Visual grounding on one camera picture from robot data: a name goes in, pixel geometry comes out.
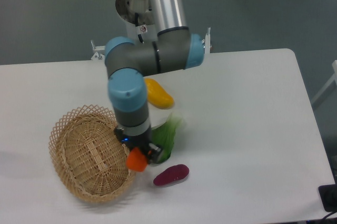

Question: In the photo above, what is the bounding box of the woven wicker basket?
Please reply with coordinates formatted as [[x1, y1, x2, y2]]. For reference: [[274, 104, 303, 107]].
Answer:
[[48, 104, 136, 203]]

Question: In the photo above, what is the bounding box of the yellow toy mango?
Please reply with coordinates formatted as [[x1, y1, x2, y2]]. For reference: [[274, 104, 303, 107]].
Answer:
[[144, 78, 174, 109]]

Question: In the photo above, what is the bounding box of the white pedestal base frame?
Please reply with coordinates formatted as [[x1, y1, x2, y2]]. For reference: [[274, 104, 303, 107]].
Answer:
[[91, 27, 212, 60]]

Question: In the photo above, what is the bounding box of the purple toy sweet potato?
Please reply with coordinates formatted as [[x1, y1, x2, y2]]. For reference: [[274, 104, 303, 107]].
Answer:
[[153, 164, 190, 187]]

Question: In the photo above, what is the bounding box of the green toy bok choy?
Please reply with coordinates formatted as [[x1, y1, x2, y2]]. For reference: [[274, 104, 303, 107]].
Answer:
[[152, 112, 184, 164]]

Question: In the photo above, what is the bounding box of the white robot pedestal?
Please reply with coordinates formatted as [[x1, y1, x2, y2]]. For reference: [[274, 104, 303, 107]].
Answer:
[[115, 0, 157, 43]]

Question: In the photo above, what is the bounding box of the white frame right edge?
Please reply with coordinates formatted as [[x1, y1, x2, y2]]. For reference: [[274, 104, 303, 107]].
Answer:
[[311, 60, 336, 110]]

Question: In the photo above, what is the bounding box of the black device at table edge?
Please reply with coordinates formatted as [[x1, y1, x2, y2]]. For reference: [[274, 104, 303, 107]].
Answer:
[[318, 184, 336, 212]]

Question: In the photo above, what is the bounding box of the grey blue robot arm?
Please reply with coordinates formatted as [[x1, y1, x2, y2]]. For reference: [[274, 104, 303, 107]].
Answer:
[[104, 0, 204, 163]]

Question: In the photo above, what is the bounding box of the orange toy fruit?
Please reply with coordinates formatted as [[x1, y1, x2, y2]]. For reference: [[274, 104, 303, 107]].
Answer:
[[126, 148, 148, 172]]

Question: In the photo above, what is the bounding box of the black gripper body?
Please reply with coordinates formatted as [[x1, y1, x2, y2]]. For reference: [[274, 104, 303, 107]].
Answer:
[[120, 128, 152, 160]]

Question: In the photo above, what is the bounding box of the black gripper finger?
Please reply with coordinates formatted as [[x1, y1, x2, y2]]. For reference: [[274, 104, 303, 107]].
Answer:
[[114, 126, 125, 144], [146, 142, 164, 164]]

